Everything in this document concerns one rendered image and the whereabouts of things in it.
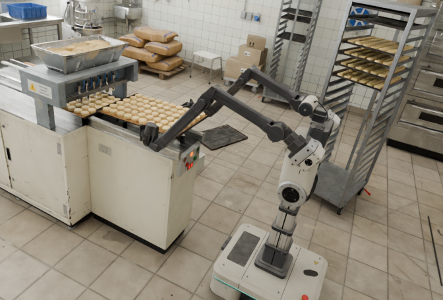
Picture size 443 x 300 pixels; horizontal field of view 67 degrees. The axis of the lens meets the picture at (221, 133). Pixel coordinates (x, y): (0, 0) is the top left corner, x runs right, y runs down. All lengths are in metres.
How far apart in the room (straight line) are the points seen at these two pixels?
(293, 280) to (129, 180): 1.22
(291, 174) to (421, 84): 3.22
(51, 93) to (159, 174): 0.80
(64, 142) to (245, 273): 1.40
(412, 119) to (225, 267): 3.40
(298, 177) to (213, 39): 4.80
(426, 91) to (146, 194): 3.68
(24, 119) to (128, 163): 0.75
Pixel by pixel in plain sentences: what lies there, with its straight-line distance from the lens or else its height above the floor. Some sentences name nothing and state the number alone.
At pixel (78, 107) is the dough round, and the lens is 2.50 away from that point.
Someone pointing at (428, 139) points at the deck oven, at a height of 0.26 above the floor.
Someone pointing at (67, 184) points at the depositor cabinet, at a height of 0.45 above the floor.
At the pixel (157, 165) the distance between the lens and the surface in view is 2.13.
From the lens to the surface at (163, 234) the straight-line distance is 2.43.
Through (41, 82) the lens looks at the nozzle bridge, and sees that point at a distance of 2.28.
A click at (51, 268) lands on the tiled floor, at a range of 2.62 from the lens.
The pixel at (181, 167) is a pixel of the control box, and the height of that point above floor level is 0.76.
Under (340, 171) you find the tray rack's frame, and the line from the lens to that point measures 3.74.
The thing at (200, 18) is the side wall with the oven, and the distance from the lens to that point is 6.41.
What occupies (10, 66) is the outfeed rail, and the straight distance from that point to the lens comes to 3.43.
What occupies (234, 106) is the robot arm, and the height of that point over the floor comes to 1.33.
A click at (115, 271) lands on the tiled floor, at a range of 2.53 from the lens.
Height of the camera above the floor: 1.94
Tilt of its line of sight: 27 degrees down
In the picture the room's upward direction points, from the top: 9 degrees clockwise
